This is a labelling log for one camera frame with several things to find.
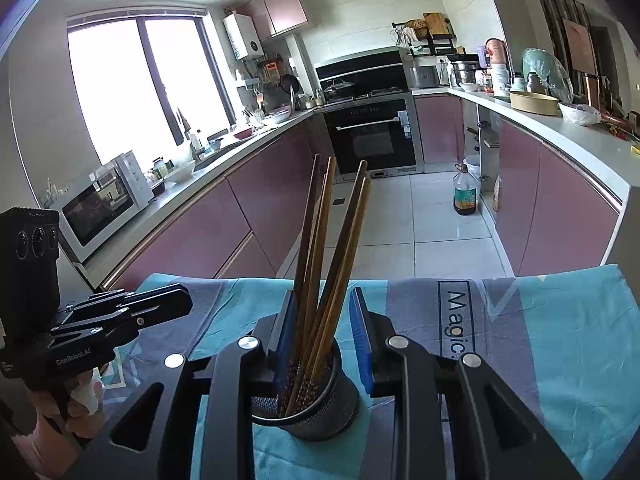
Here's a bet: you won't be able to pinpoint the black built-in oven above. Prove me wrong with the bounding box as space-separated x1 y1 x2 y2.
322 96 425 181

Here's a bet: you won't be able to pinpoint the oil bottle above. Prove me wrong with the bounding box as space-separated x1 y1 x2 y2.
452 162 478 216

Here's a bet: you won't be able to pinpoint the framed wall picture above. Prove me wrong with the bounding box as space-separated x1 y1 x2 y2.
562 17 598 76

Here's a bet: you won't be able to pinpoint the white plastic bag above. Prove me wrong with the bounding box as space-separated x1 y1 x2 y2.
558 101 602 126

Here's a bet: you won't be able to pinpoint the pink kettle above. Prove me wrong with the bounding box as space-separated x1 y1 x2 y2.
485 37 510 66

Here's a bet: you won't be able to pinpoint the striped wall panel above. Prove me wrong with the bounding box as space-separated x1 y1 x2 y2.
534 0 608 96

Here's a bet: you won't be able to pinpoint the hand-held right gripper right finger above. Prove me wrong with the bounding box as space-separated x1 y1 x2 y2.
350 286 583 480

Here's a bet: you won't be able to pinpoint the wok with glass lid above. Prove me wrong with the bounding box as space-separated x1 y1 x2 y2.
324 80 357 101

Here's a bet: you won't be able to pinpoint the blue grey printed tablecloth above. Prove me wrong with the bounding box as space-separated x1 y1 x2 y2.
107 264 640 480

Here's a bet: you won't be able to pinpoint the beige round basin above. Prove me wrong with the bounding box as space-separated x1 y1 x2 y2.
509 90 559 116

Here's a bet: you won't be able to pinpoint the white water heater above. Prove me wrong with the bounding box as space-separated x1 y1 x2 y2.
223 12 265 60

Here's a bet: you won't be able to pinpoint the black range hood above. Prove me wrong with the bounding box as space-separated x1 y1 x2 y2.
314 47 412 98

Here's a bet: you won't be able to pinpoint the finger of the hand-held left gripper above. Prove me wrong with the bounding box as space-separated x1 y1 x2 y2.
60 284 188 323
50 290 194 350

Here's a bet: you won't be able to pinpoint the kitchen window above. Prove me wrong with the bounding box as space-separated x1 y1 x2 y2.
67 7 236 166

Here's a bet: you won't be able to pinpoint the black mesh holder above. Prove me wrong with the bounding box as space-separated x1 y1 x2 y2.
248 340 361 442

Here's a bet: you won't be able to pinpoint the white plastic jar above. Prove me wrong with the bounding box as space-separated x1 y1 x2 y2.
491 62 511 97

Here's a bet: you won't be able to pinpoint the person's left hand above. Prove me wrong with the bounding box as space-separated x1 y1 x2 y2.
10 367 107 478

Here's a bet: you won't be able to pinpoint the steel pot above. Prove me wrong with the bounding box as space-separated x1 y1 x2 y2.
450 60 480 86

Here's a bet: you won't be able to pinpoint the silver countertop appliance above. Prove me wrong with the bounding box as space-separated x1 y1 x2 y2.
409 65 441 90

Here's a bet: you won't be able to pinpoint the pink base cabinets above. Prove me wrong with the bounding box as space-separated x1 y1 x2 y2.
100 112 336 293
414 94 621 278

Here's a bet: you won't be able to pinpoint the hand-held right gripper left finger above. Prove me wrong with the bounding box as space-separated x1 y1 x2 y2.
65 287 301 480

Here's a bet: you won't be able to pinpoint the pink wall cabinet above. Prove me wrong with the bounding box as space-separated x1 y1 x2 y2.
235 0 309 41

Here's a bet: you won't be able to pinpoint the white microwave oven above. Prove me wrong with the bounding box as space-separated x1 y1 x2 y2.
59 150 155 263

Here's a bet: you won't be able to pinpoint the black wall rack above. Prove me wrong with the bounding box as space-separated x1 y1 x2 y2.
391 20 457 57

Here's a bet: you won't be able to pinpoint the green mesh food cover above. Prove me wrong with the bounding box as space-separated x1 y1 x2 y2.
522 47 575 103

